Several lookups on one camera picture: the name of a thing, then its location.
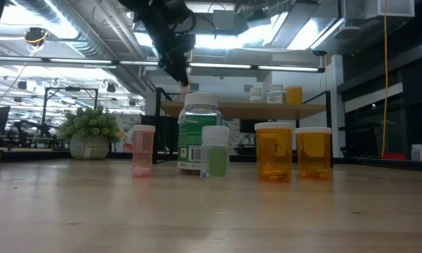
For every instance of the long ceiling light bar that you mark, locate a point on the long ceiling light bar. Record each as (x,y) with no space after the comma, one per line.
(91,62)

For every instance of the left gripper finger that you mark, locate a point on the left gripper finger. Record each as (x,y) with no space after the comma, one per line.
(182,75)
(166,65)

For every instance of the wooden shelf with black legs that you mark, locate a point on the wooden shelf with black legs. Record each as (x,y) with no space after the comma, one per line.
(245,109)

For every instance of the small pink pill bottle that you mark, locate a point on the small pink pill bottle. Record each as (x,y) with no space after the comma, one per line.
(143,151)

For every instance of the large white medicine bottle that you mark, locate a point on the large white medicine bottle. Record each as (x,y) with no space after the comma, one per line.
(276,95)

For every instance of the small white medicine bottle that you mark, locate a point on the small white medicine bottle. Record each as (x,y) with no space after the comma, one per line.
(256,95)

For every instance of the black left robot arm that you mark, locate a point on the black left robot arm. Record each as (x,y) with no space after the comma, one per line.
(151,14)

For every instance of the round black ceiling camera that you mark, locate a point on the round black ceiling camera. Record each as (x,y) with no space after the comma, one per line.
(36,36)

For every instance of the red object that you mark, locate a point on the red object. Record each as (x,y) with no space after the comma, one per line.
(394,156)

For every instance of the black background frame rig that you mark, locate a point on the black background frame rig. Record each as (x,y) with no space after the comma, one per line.
(70,90)

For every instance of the large clear green-label bottle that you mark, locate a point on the large clear green-label bottle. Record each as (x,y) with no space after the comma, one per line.
(196,140)

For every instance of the green plant in grey pot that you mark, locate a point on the green plant in grey pot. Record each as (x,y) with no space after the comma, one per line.
(89,133)

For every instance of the yellow-green pill bottle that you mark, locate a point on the yellow-green pill bottle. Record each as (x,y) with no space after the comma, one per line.
(294,95)

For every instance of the orange pill bottle white cap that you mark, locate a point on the orange pill bottle white cap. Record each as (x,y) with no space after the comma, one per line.
(313,154)
(274,154)

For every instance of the small clear green-label bottle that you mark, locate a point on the small clear green-label bottle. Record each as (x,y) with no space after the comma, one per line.
(216,158)

